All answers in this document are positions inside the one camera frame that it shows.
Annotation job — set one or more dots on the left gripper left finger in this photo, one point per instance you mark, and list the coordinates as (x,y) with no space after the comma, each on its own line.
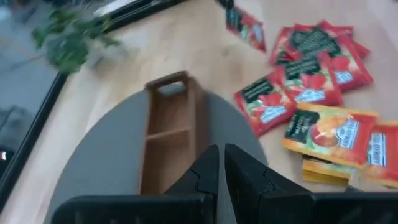
(199,186)

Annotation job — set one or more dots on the wooden tea box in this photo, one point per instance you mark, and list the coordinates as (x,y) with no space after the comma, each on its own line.
(168,124)

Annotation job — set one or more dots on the black aluminium table frame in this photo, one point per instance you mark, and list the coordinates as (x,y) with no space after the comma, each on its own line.
(31,137)

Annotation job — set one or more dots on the grey round mat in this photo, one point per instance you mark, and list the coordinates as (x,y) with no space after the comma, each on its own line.
(109,149)

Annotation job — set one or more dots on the red tea packet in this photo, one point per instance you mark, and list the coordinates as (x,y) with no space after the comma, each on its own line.
(351,71)
(362,49)
(311,88)
(248,31)
(280,46)
(267,109)

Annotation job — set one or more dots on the orange tea packet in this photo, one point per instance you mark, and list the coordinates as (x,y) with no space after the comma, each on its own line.
(384,155)
(323,175)
(326,133)

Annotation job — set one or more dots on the potted green plant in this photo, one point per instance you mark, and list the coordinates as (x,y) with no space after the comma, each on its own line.
(68,53)

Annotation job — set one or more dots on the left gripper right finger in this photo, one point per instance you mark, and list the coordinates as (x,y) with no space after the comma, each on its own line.
(255,193)

